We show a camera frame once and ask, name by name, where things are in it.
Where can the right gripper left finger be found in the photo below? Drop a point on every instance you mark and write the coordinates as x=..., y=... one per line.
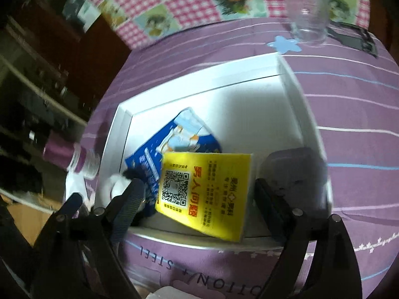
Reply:
x=75, y=256

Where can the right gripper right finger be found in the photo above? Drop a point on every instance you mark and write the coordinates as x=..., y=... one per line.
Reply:
x=334, y=271

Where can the lavender soft pad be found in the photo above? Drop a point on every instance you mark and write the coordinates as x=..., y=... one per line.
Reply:
x=300, y=176

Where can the yellow tissue packet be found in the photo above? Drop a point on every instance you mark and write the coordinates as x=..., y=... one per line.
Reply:
x=207, y=192

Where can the blue eye mask packet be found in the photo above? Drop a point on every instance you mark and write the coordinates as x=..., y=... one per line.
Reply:
x=186, y=132

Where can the white face cloth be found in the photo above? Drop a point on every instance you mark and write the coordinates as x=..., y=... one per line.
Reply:
x=75, y=183

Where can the purple pump bottle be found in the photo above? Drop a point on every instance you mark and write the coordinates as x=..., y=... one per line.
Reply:
x=71, y=156

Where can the white cardboard box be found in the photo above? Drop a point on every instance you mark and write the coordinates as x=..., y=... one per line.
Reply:
x=254, y=105

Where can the purple striped tablecloth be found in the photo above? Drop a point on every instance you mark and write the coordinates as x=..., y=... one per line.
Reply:
x=354, y=99

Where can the clear glass cup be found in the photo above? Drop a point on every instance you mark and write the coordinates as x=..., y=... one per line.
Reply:
x=309, y=20

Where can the black strap clip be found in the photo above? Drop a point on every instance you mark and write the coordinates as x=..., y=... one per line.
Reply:
x=362, y=41

